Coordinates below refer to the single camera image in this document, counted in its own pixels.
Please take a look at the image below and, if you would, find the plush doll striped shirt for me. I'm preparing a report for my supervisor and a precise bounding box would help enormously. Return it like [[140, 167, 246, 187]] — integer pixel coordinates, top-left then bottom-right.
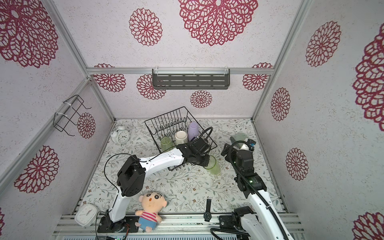
[[135, 192, 168, 233]]

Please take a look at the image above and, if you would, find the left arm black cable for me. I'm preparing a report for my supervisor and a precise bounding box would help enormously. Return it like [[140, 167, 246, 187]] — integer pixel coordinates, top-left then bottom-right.
[[94, 126, 214, 233]]

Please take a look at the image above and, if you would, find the black wire wall basket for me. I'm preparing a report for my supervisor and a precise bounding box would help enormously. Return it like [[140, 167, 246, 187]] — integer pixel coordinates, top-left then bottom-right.
[[52, 95, 91, 137]]

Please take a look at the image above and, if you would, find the white square clock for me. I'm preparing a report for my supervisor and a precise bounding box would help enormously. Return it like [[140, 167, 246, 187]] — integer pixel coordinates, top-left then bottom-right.
[[75, 204, 99, 227]]

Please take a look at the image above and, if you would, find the grey wall shelf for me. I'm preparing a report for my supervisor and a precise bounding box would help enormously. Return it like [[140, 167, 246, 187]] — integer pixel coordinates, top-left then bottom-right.
[[152, 68, 231, 90]]

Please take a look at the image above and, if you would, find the white alarm clock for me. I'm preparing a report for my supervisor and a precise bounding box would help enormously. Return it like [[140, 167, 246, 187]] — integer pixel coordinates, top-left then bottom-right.
[[110, 126, 130, 145]]

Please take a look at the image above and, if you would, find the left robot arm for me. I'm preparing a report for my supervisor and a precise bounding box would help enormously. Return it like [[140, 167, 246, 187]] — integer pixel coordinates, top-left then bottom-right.
[[97, 143, 212, 233]]

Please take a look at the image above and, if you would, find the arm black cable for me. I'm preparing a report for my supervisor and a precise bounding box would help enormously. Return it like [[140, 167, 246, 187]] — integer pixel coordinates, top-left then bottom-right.
[[209, 140, 290, 240], [94, 126, 214, 233]]

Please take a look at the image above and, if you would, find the lilac plastic cup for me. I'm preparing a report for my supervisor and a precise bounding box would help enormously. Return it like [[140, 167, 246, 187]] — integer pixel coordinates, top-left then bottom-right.
[[188, 122, 200, 142]]

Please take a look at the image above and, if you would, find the black wire dish rack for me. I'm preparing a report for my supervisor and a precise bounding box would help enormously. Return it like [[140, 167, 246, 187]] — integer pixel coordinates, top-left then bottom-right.
[[145, 107, 217, 171]]

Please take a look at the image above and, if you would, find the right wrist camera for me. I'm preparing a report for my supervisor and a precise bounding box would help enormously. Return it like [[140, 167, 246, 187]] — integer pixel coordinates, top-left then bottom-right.
[[240, 139, 256, 152]]

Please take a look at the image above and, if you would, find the white mug red inside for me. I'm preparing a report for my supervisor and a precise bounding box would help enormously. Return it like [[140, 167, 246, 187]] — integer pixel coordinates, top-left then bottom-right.
[[175, 131, 188, 145]]

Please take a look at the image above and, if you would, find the tall light green cup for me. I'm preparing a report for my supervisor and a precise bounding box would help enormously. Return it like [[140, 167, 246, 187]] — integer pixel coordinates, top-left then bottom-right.
[[205, 155, 221, 175]]

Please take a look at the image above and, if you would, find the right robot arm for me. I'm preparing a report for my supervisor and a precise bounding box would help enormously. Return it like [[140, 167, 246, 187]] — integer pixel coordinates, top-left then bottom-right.
[[221, 144, 293, 240]]

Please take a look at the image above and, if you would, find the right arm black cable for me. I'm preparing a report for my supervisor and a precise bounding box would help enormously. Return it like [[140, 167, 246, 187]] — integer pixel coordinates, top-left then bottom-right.
[[209, 140, 290, 240]]

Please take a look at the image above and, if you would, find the black wristwatch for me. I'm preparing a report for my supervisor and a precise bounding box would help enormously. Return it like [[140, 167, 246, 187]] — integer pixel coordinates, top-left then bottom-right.
[[204, 199, 212, 222]]

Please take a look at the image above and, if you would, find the bright green short cup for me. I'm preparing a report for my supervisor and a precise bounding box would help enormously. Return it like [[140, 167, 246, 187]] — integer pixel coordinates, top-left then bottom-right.
[[161, 137, 174, 152]]

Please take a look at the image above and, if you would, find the green folded cloth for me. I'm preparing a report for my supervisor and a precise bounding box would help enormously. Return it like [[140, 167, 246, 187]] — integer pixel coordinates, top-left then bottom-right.
[[230, 133, 249, 145]]

